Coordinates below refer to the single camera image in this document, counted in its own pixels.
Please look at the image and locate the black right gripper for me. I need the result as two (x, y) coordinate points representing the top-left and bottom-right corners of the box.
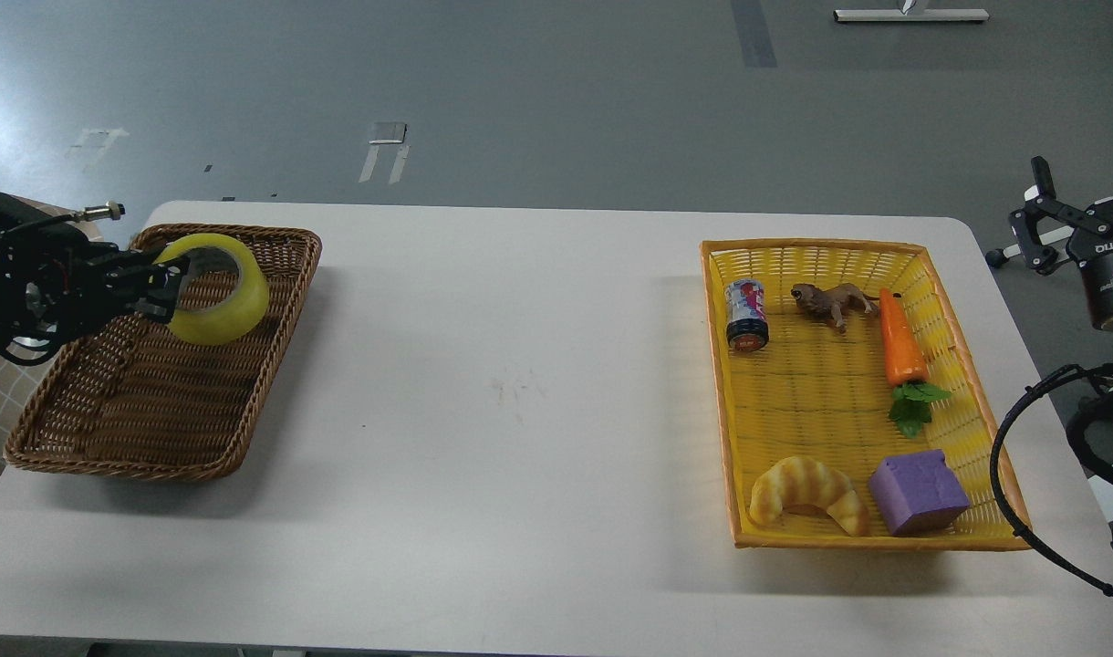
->
(1008, 155), (1113, 331)

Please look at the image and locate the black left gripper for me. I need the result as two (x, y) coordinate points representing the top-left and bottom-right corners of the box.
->
(0, 219), (193, 352)

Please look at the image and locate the yellow tape roll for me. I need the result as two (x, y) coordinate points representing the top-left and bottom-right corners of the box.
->
(152, 233), (269, 346)

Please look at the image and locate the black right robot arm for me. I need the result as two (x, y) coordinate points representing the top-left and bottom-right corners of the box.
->
(1008, 155), (1113, 552)

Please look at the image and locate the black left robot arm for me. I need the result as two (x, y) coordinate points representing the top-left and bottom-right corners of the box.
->
(0, 192), (193, 367)

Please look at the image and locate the brown wicker basket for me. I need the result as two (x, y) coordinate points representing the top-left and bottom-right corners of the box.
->
(4, 224), (322, 481)

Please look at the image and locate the orange toy carrot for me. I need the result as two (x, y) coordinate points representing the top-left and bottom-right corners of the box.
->
(878, 288), (952, 440)

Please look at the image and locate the white stand base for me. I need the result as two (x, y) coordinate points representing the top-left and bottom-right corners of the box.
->
(833, 1), (989, 24)

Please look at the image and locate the brown toy animal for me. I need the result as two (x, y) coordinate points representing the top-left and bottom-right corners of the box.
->
(790, 283), (880, 334)

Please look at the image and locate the yellow plastic basket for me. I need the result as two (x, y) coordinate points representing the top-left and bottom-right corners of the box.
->
(700, 237), (1026, 550)

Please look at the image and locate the purple foam block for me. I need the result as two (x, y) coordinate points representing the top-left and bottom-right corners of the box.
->
(867, 449), (971, 537)

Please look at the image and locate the small drink can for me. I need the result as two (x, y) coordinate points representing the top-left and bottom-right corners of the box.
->
(726, 278), (770, 353)

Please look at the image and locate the toy croissant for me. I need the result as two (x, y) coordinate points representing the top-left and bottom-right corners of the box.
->
(747, 454), (870, 537)

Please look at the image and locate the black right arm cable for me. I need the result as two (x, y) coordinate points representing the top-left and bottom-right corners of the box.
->
(989, 363), (1113, 614)

